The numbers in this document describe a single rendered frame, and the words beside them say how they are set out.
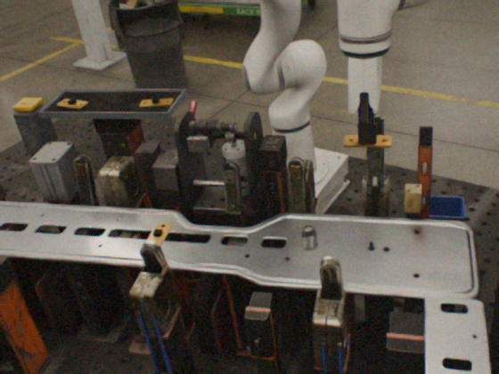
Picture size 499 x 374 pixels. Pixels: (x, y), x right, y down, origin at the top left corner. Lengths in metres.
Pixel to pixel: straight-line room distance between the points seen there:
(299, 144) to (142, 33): 2.60
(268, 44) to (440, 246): 0.66
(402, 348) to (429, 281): 0.15
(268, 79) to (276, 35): 0.14
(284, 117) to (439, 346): 0.84
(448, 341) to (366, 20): 0.54
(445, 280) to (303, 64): 0.72
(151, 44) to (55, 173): 2.77
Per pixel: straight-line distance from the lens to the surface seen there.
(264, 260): 1.20
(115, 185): 1.44
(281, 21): 1.44
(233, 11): 5.35
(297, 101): 1.64
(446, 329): 1.07
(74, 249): 1.36
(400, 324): 1.09
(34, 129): 1.73
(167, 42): 4.23
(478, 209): 1.83
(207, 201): 1.45
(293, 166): 1.30
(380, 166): 1.26
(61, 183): 1.52
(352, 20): 0.93
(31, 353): 1.50
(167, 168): 1.40
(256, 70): 1.55
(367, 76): 0.95
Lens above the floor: 1.79
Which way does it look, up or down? 32 degrees down
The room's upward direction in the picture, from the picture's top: 7 degrees counter-clockwise
